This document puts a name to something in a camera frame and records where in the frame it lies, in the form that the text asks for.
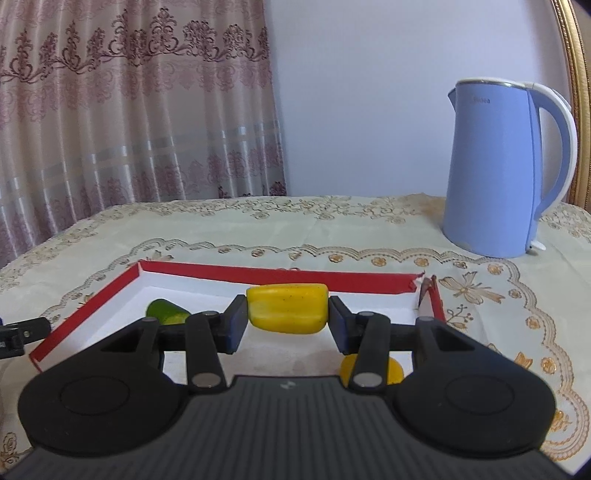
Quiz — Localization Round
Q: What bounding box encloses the yellow fruit piece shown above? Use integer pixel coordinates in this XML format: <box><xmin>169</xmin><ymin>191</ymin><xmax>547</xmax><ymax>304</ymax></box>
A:
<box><xmin>339</xmin><ymin>354</ymin><xmax>405</xmax><ymax>387</ymax></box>
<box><xmin>246</xmin><ymin>283</ymin><xmax>329</xmax><ymax>335</ymax></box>

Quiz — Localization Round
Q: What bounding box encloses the green cucumber piece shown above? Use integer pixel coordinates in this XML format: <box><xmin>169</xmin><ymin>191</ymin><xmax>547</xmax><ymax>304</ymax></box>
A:
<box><xmin>145</xmin><ymin>299</ymin><xmax>190</xmax><ymax>325</ymax></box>

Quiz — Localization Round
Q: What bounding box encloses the red shallow box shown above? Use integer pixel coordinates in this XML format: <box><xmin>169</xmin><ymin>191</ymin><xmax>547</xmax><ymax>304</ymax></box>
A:
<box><xmin>29</xmin><ymin>261</ymin><xmax>445</xmax><ymax>377</ymax></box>

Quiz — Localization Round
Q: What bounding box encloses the blue electric kettle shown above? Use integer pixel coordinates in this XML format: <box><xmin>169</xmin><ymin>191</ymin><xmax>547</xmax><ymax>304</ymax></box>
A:
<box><xmin>442</xmin><ymin>78</ymin><xmax>578</xmax><ymax>258</ymax></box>

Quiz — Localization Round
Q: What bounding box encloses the cream embroidered tablecloth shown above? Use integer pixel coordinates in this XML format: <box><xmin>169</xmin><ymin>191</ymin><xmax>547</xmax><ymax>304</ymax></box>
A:
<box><xmin>1</xmin><ymin>194</ymin><xmax>590</xmax><ymax>470</ymax></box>

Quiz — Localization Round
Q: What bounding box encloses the pink patterned curtain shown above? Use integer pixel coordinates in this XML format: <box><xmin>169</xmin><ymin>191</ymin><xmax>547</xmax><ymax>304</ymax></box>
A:
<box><xmin>1</xmin><ymin>1</ymin><xmax>286</xmax><ymax>263</ymax></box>

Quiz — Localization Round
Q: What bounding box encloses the gold padded headboard frame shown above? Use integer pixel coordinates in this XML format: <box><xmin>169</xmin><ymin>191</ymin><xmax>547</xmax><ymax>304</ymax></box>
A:
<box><xmin>550</xmin><ymin>0</ymin><xmax>590</xmax><ymax>211</ymax></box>

